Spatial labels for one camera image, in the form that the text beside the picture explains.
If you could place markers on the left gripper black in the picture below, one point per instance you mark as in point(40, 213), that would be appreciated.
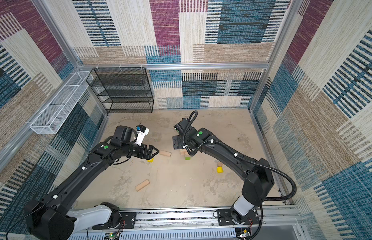
point(149, 155)

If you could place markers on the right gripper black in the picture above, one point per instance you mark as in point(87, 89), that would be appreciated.
point(178, 139)

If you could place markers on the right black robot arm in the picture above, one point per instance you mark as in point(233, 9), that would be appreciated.
point(256, 174)

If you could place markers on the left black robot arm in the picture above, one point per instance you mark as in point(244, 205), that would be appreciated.
point(51, 217)

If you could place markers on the yellow cylinder block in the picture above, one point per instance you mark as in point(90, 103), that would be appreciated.
point(220, 170)

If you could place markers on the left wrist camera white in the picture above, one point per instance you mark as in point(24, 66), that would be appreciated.
point(141, 131)

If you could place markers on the black wire shelf rack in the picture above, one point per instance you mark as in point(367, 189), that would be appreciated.
point(122, 90)

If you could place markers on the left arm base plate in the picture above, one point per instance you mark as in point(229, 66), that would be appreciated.
point(122, 220)

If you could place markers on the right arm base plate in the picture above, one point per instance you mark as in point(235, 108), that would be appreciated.
point(228, 217)

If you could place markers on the white wire mesh basket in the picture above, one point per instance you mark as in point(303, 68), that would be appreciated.
point(53, 116)

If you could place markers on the aluminium mounting rail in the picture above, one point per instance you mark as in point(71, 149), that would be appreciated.
point(276, 223)

